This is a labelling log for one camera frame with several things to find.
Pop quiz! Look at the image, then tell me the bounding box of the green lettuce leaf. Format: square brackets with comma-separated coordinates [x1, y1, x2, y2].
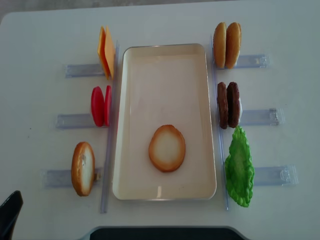
[228, 139, 256, 208]
[224, 125, 255, 201]

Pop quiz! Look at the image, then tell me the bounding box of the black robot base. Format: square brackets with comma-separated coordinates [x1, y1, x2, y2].
[90, 227, 243, 240]

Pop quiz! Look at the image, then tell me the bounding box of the bread slice on tray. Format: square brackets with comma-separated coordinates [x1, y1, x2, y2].
[148, 124, 186, 173]

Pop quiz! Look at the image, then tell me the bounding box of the inner red tomato slice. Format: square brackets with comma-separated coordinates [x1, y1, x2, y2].
[104, 85, 112, 127]

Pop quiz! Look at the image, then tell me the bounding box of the red tomato slice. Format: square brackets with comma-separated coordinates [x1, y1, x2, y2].
[104, 85, 112, 127]
[91, 86, 105, 127]

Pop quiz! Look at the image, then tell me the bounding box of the outer red tomato slice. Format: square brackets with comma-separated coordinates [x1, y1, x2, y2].
[91, 86, 105, 127]

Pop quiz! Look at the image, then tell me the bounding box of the inner brown meat patty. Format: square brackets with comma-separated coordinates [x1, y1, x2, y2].
[217, 82, 229, 129]

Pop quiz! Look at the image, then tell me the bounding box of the brown meat patty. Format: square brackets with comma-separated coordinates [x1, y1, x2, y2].
[217, 82, 229, 129]
[227, 82, 241, 128]

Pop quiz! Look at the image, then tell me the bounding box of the outer brown meat patty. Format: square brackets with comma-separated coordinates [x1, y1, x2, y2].
[227, 82, 241, 128]

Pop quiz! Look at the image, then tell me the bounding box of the outer orange cheese slice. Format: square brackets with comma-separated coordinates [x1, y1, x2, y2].
[97, 26, 110, 79]

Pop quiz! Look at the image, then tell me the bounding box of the orange cheese slice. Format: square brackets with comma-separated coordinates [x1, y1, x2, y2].
[97, 26, 110, 79]
[104, 26, 116, 80]

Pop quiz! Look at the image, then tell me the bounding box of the inner orange cheese slice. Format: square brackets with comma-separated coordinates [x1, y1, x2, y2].
[104, 26, 116, 80]

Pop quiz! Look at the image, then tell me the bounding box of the upright bread slice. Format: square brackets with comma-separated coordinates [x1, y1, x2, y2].
[71, 141, 95, 197]

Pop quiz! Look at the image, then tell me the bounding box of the cream rectangular tray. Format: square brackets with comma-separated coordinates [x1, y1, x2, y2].
[112, 43, 217, 201]

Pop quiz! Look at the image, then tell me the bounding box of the inner bun slice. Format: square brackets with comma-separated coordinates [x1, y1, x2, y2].
[213, 22, 227, 69]

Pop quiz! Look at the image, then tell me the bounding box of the bun slice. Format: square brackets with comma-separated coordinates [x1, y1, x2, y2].
[213, 22, 227, 69]
[225, 22, 242, 69]

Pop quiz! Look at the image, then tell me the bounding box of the outer bun slice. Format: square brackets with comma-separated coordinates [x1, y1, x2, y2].
[225, 22, 242, 69]

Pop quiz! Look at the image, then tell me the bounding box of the left long clear rail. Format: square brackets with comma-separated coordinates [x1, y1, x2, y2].
[100, 40, 122, 214]

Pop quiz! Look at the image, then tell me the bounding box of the long clear rail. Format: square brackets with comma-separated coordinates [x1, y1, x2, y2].
[210, 34, 229, 211]
[100, 40, 122, 214]

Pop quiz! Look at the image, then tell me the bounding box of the right long clear rail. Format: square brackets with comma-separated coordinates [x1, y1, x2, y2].
[210, 34, 229, 211]

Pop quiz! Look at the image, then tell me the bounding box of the clear bun holder rail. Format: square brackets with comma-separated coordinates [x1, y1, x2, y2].
[233, 54, 270, 69]

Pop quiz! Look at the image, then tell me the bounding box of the clear patty holder rail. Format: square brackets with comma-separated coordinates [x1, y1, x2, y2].
[239, 108, 283, 126]

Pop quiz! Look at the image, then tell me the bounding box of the clear bread holder rail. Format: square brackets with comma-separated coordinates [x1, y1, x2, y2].
[41, 167, 104, 188]

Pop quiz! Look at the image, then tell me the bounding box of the clear lettuce holder rail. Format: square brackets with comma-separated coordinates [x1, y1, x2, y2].
[253, 164, 299, 186]

